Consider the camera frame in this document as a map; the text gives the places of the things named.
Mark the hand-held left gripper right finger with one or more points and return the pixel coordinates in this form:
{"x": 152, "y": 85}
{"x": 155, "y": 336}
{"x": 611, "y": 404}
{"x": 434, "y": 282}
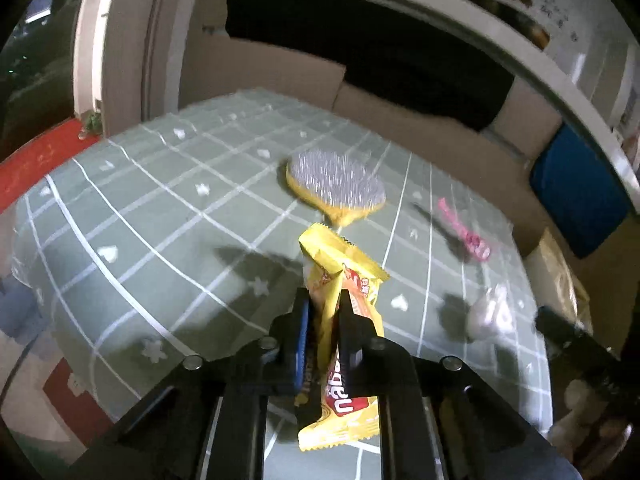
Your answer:
{"x": 352, "y": 345}

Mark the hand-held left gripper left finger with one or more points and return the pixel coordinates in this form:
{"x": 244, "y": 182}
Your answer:
{"x": 300, "y": 345}

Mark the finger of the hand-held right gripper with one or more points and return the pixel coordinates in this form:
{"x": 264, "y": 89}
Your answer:
{"x": 575, "y": 342}

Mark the yellow snack wrapper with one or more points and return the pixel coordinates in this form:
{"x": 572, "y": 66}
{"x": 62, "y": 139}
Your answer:
{"x": 332, "y": 280}

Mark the tan paper bag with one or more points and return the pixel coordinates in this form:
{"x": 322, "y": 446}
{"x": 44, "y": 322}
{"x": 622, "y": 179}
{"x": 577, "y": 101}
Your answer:
{"x": 555, "y": 270}

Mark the white crumpled wrapper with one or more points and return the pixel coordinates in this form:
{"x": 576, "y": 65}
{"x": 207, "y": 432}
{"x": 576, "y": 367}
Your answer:
{"x": 485, "y": 315}

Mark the blue cushion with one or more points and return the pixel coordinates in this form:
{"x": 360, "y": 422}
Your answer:
{"x": 580, "y": 195}

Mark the yellow pin bristle brush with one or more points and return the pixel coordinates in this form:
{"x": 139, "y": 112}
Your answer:
{"x": 335, "y": 185}

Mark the green checked tablecloth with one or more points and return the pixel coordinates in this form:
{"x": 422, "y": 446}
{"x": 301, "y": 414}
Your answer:
{"x": 150, "y": 240}

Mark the small green object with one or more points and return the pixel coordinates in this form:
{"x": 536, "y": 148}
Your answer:
{"x": 92, "y": 124}

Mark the red table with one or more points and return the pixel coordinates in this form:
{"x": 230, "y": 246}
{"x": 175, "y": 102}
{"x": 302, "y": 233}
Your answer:
{"x": 40, "y": 160}

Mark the white furniture frame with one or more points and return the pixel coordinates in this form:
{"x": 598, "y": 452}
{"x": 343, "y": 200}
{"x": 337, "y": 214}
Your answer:
{"x": 125, "y": 35}

